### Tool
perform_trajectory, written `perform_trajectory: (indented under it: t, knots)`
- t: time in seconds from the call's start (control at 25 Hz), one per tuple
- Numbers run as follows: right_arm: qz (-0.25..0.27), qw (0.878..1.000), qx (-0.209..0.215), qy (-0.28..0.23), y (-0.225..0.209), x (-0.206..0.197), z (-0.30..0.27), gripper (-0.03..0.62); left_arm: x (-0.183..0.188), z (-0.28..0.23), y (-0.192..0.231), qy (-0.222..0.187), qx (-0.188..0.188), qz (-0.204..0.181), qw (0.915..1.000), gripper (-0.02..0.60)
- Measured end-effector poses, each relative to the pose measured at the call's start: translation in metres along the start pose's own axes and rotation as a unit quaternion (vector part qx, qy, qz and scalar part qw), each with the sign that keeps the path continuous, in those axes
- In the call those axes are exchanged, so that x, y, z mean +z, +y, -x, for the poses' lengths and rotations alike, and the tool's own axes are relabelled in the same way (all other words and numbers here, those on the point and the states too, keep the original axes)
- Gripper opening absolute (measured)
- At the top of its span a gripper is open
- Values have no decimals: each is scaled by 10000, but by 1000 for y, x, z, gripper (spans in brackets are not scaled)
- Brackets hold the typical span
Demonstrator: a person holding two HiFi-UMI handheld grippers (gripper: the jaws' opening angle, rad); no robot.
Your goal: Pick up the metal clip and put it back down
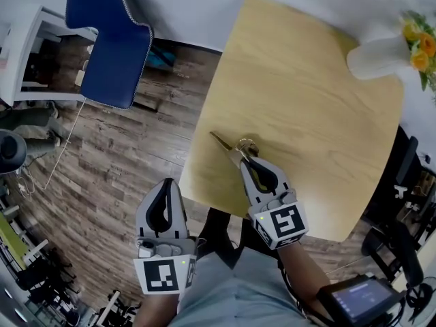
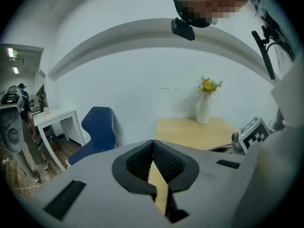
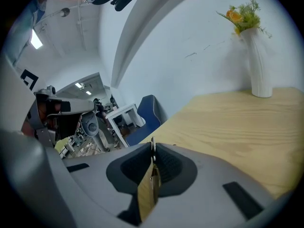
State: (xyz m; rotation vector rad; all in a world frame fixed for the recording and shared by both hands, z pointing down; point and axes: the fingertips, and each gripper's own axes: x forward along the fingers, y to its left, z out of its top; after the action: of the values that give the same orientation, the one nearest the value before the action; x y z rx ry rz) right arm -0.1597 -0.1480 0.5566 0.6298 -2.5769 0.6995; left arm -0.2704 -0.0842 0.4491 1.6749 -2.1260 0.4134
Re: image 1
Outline black round device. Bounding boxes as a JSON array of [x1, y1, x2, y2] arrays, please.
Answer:
[[0, 129, 28, 176]]

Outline white floor cable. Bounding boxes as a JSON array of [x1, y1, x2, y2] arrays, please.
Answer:
[[16, 97, 87, 202]]

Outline blue padded chair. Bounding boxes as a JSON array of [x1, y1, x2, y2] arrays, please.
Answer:
[[64, 0, 155, 110]]

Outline white shelf unit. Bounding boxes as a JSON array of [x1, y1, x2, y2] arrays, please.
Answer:
[[0, 5, 99, 108]]

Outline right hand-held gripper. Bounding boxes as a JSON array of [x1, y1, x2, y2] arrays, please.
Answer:
[[239, 156, 311, 251]]

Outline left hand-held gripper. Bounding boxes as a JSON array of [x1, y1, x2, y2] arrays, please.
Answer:
[[133, 178, 199, 296]]

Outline teal object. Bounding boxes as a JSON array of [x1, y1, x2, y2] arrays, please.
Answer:
[[148, 43, 178, 72]]

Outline black office chair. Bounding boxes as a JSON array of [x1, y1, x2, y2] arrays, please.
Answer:
[[360, 135, 431, 287]]

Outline green desk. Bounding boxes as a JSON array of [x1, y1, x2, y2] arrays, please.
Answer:
[[0, 212, 30, 270]]

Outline yellow and orange flowers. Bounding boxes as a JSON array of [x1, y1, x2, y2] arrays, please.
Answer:
[[398, 10, 436, 93]]

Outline person's dark trousers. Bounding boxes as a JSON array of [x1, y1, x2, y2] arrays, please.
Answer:
[[196, 206, 281, 269]]

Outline person's left forearm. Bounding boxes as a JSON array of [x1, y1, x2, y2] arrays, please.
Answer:
[[131, 292, 182, 327]]

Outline person's light blue shirt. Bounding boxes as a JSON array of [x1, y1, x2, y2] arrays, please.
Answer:
[[169, 249, 309, 327]]

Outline white vase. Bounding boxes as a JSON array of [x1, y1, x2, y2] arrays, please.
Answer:
[[346, 34, 415, 80]]

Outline person's right forearm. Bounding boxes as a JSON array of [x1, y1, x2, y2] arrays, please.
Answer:
[[276, 240, 332, 322]]

